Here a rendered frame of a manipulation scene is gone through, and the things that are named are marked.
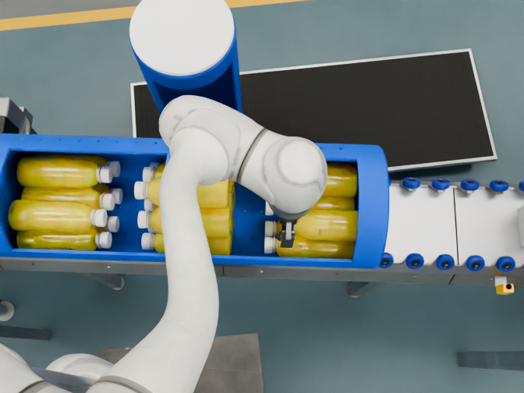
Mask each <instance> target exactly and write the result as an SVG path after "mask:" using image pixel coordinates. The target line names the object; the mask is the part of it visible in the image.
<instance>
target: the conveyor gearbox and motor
mask: <svg viewBox="0 0 524 393"><path fill-rule="evenodd" d="M0 115H4V116H6V117H7V118H8V119H9V120H10V121H11V122H12V123H14V124H15V125H16V126H17V127H18V128H19V134H38V133H37V132H36V131H35V130H34V129H33V128H32V127H31V126H32V121H33V116H32V115H31V114H30V113H29V112H28V111H27V110H26V108H25V107H18V106H17V105H16V104H15V103H14V102H13V101H12V100H11V99H10V98H9V97H0ZM38 135H39V134H38Z"/></svg>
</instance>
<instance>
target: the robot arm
mask: <svg viewBox="0 0 524 393"><path fill-rule="evenodd" d="M159 132H160V134H161V137H162V139H163V141H164V142H165V144H166V145H167V146H168V147H169V151H170V156H171V158H170V160H169V161H168V163H167V165H166V167H165V170H164V171H163V174H162V177H161V182H160V189H159V202H160V211H161V225H162V232H163V240H164V247H165V259H166V267H167V274H168V303H167V307H166V310H165V313H164V315H163V317H162V318H161V320H160V322H159V323H158V325H157V326H156V327H155V328H154V330H153V331H152V332H151V333H150V334H149V335H148V336H147V337H145V338H144V339H143V340H142V341H141V342H140V343H139V344H138V345H136V346H135V347H134V348H133V349H132V350H131V351H130V352H129V353H128V354H126V355H125V356H124V357H123V358H122V359H121V360H119V361H118V362H117V363H116V364H115V365H114V364H112V363H110V362H108V361H106V360H104V359H101V358H99V357H97V356H93V355H91V354H83V353H77V354H68V355H65V356H62V357H60V358H59V359H57V360H55V361H54V362H52V363H51V364H50V365H49V366H48V367H47V368H46V369H41V368H37V367H33V366H28V364H27V363H26V361H25V360H24V359H23V358H22V357H21V356H20V355H19V354H18V353H16V352H15V351H13V350H12V349H10V348H8V347H6V346H4V345H3V344H1V343H0V393H193V392H194V389H195V387H196V385H197V381H198V379H199V377H200V374H201V372H202V369H203V368H204V364H205V363H206V360H207V357H208V354H209V352H210V350H211V346H212V343H213V340H214V336H215V332H216V328H217V323H218V306H219V304H218V285H217V280H216V276H215V272H214V265H213V262H212V259H211V252H210V249H209V246H208V242H207V237H206V232H205V229H204V223H203V220H202V217H201V213H200V207H199V204H198V199H197V187H198V185H203V186H209V185H214V184H215V183H217V182H224V181H226V180H227V179H231V180H232V181H235V182H237V183H239V184H240V185H242V186H245V187H246V188H247V189H249V190H251V191H253V192H254V193H255V194H257V195H258V196H260V197H261V198H263V199H264V200H266V201H267V202H268V205H269V207H270V209H272V211H273V212H274V213H275V214H276V215H277V216H278V217H279V218H280V224H281V232H279V235H277V239H278V241H281V243H280V247H281V248H292V247H293V242H294V240H295V238H296V235H295V231H293V229H294V225H296V223H297V220H298V219H300V218H301V217H303V216H305V215H306V214H308V213H309V212H310V211H311V209H312V208H313V206H314V204H315V203H316V202H317V201H318V200H319V199H320V197H321V196H322V194H323V192H324V189H325V186H326V183H327V178H328V167H327V162H326V159H325V156H324V154H323V152H322V151H321V149H320V148H319V147H318V146H317V145H316V144H315V143H313V142H312V141H310V140H308V139H305V138H302V137H297V136H283V135H280V134H277V133H274V132H271V131H270V130H268V129H265V128H264V127H263V126H260V125H259V124H257V123H256V122H254V121H253V120H252V119H250V118H249V117H247V116H245V115H244V114H242V113H240V112H238V111H236V110H234V109H232V108H230V107H228V106H226V105H224V104H221V103H219V102H216V101H213V100H211V99H208V98H205V97H199V96H193V95H183V96H181V97H177V98H176V99H173V100H172V101H170V102H169V103H168V104H167V105H166V106H165V108H164V110H163V111H162V113H161V116H160V118H159Z"/></svg>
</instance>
